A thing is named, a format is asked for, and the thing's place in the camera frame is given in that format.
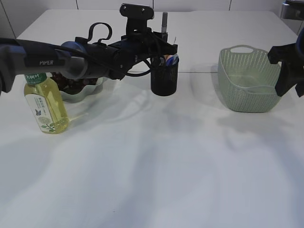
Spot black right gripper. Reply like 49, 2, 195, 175
267, 29, 304, 97

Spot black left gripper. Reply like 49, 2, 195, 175
120, 16, 178, 62

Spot silver glitter pen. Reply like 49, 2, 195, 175
161, 12, 168, 42

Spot blue small scissors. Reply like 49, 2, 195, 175
165, 54, 179, 66

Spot artificial red grape bunch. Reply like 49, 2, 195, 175
50, 72, 98, 95

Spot yellow tea bottle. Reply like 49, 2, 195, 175
24, 73, 69, 134

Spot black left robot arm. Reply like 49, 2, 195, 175
0, 17, 178, 93

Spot black mesh pen holder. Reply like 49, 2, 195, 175
150, 57, 179, 96

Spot green plastic woven basket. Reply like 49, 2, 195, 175
218, 45, 281, 113

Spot green wavy plastic plate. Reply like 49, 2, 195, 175
60, 77, 103, 103

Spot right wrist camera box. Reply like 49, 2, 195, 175
280, 0, 304, 21

